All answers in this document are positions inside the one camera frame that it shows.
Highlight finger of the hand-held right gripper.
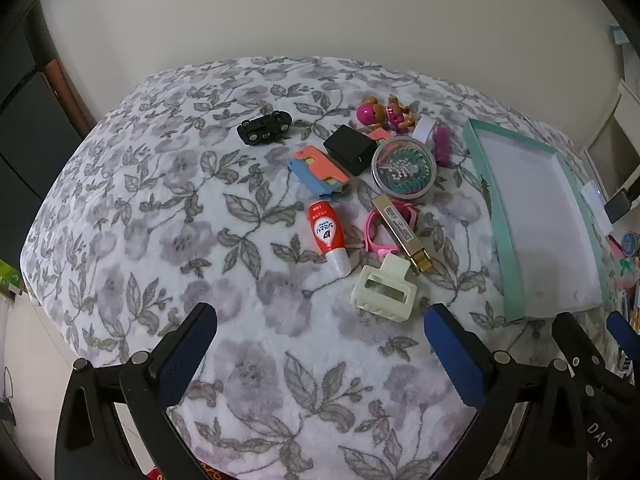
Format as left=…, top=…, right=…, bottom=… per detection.
left=552, top=311, right=608, bottom=386
left=607, top=310, right=640, bottom=356

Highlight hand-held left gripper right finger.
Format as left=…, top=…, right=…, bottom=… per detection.
left=422, top=304, right=587, bottom=480

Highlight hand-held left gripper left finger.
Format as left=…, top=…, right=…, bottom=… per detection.
left=54, top=302, right=218, bottom=480

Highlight cream hair claw clip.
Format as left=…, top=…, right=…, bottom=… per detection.
left=350, top=253, right=418, bottom=322

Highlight teal-edged white box tray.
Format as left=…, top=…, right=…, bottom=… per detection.
left=461, top=118, right=612, bottom=323

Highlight gold metal transceiver module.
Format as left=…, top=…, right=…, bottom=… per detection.
left=371, top=194, right=435, bottom=275

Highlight round metal tin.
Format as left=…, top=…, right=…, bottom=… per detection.
left=371, top=136, right=437, bottom=202

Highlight magenta folding hair brush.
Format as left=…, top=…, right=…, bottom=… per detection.
left=432, top=124, right=453, bottom=167

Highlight black power adapter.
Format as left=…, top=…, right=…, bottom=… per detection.
left=323, top=126, right=378, bottom=177

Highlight black toy car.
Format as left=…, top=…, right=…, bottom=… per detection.
left=236, top=110, right=293, bottom=147

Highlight pink and brown toy figure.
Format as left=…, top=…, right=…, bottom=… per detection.
left=355, top=95, right=417, bottom=135

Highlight floral grey white blanket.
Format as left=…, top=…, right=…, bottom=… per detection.
left=20, top=55, right=621, bottom=480

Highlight white power strip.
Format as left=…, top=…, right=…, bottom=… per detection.
left=580, top=180, right=616, bottom=237

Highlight red and white tube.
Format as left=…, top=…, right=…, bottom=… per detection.
left=306, top=200, right=351, bottom=277

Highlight green packet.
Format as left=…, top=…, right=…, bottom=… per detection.
left=0, top=259, right=23, bottom=296

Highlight white shelf unit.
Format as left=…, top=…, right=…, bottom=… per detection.
left=582, top=77, right=640, bottom=201

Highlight dark cabinet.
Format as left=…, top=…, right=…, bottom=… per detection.
left=0, top=5, right=76, bottom=261

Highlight black wall charger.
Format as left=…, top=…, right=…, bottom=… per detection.
left=604, top=191, right=632, bottom=224

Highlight brown wooden bed frame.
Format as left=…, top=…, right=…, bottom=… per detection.
left=42, top=57, right=98, bottom=133

